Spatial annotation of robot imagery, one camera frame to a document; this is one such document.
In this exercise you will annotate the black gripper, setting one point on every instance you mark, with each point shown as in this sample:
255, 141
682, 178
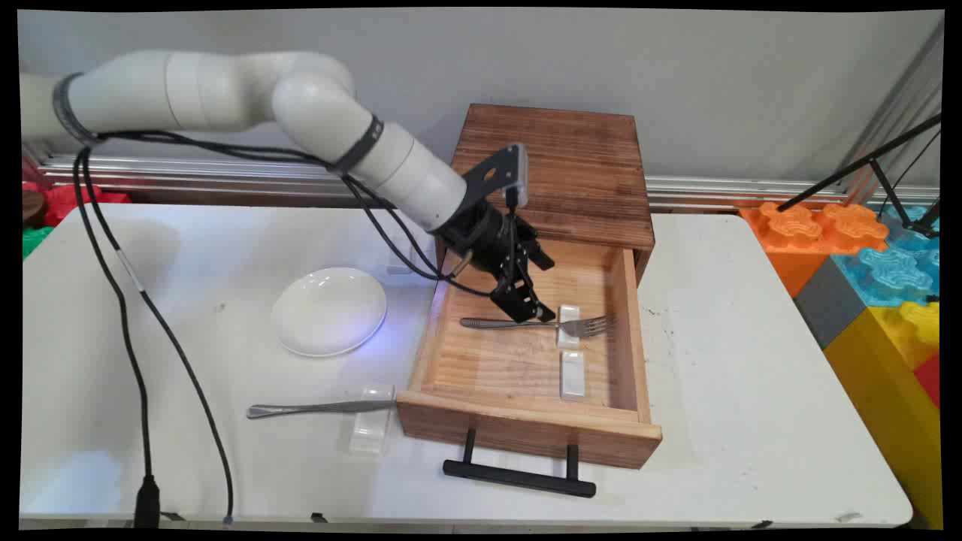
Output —
481, 233

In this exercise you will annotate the serrated steel table knife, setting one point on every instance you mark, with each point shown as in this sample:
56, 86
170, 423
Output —
301, 409

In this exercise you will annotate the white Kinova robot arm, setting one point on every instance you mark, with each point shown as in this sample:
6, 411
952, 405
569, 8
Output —
225, 90

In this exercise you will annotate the steel fork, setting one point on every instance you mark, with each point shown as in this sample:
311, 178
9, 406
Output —
579, 327

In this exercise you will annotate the white ceramic cutlery rest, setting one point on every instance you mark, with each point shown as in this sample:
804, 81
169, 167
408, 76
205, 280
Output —
398, 264
569, 336
573, 376

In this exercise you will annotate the dark wooden cabinet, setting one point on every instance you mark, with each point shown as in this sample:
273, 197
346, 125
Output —
579, 165

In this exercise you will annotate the light wooden drawer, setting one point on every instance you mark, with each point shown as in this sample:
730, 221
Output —
526, 439

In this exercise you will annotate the white round plate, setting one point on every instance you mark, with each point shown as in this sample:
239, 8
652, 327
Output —
327, 312

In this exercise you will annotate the clear rest under knife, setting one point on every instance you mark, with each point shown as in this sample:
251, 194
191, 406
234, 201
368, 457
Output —
368, 436

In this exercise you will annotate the orange toy brick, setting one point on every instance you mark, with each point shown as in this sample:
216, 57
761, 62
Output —
797, 248

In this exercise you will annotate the grey toy brick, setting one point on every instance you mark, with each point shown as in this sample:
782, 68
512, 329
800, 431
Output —
834, 308

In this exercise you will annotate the blue toy brick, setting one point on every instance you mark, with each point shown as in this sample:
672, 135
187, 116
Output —
887, 278

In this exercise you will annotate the black tripod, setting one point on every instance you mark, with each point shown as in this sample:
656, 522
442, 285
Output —
872, 159

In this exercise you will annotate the yellow toy brick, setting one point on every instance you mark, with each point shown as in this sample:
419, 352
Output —
879, 391

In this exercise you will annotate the small red toy brick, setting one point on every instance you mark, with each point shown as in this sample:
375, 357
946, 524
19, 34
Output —
930, 379

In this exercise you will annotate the large red toy brick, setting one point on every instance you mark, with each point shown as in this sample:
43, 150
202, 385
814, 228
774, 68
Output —
71, 204

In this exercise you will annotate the green toy brick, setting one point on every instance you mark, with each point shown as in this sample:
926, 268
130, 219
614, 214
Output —
34, 240

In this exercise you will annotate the brown round object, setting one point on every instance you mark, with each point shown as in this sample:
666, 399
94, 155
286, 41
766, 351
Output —
31, 207

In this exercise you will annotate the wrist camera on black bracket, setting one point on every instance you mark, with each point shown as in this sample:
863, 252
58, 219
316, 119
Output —
496, 173

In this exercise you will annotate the aluminium rail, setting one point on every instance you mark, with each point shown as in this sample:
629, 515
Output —
714, 191

